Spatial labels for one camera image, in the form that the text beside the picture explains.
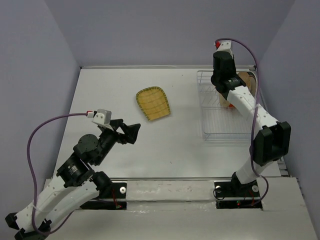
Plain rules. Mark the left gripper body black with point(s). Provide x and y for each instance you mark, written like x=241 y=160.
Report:
x=109 y=137

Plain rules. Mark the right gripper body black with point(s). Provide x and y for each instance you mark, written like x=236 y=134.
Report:
x=214 y=79

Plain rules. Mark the round yellow plate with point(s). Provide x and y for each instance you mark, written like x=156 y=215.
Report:
x=223 y=102

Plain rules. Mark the beige painted plate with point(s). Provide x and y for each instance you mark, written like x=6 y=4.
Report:
x=246 y=77

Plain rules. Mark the orange round plate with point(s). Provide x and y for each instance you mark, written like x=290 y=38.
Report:
x=232 y=107

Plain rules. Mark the white plate green red rim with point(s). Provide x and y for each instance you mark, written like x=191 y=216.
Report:
x=254 y=84

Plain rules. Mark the green yellow woven-pattern plate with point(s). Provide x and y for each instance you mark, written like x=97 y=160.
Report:
x=153 y=103

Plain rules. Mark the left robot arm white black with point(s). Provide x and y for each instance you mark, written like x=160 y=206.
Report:
x=74 y=183

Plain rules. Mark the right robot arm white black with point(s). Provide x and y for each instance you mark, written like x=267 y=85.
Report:
x=269 y=139

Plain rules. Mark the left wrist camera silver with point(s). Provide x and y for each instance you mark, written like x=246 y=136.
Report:
x=102 y=117

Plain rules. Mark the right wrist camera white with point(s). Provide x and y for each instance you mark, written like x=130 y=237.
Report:
x=224 y=46

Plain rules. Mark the white wire dish rack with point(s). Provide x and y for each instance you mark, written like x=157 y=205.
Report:
x=219 y=123

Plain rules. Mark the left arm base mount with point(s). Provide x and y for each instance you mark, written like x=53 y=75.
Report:
x=114 y=200

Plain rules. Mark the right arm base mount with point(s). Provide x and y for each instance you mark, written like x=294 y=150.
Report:
x=228 y=198

